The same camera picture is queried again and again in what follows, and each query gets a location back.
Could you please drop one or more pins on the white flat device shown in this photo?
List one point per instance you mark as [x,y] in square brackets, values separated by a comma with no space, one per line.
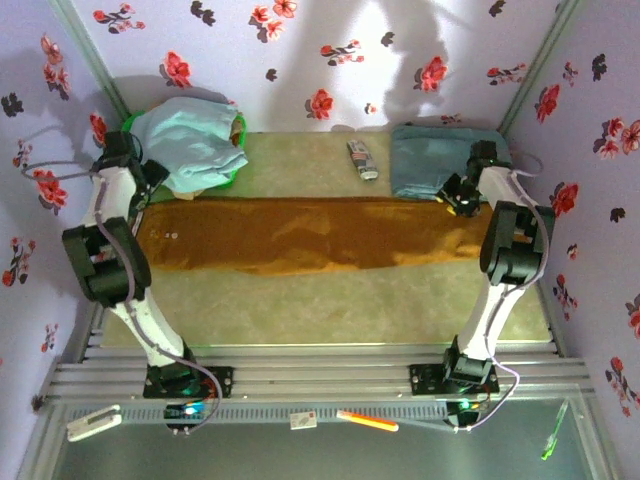
[92,424]

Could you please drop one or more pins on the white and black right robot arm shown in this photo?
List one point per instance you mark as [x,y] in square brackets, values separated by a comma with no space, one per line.
[492,310]

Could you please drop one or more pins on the green plastic basket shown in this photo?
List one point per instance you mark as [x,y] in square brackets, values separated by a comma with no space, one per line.
[131,121]

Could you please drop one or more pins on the white and grey packet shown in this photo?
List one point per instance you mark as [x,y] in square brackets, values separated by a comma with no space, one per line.
[362,160]

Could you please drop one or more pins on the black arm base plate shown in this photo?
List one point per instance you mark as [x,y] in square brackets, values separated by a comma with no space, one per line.
[422,380]
[222,380]

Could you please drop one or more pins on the folded grey-blue trousers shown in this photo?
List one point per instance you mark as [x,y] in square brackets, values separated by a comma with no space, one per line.
[425,160]

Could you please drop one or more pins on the beige marbled table mat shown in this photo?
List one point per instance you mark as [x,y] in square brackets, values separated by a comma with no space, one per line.
[300,310]

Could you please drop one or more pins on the mustard brown trousers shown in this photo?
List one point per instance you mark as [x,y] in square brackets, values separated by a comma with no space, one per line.
[300,235]

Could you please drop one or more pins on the green pen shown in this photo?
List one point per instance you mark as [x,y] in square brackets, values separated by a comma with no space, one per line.
[555,430]

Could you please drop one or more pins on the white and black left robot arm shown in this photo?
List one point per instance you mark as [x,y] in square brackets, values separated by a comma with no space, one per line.
[155,330]

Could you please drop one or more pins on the aluminium corner post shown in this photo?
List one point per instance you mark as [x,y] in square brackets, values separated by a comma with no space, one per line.
[540,65]
[90,50]

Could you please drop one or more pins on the small lit circuit board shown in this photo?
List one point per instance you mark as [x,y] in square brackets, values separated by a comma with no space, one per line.
[185,412]
[465,407]

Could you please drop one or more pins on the orange marker pen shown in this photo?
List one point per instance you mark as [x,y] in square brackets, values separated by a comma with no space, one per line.
[367,421]

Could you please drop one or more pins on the light blue trousers pile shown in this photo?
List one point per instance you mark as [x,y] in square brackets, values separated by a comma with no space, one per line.
[195,140]

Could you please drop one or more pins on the small white card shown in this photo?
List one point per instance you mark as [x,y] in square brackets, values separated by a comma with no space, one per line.
[303,420]

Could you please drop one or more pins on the aluminium rail frame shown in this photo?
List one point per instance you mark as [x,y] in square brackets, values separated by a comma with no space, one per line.
[325,375]

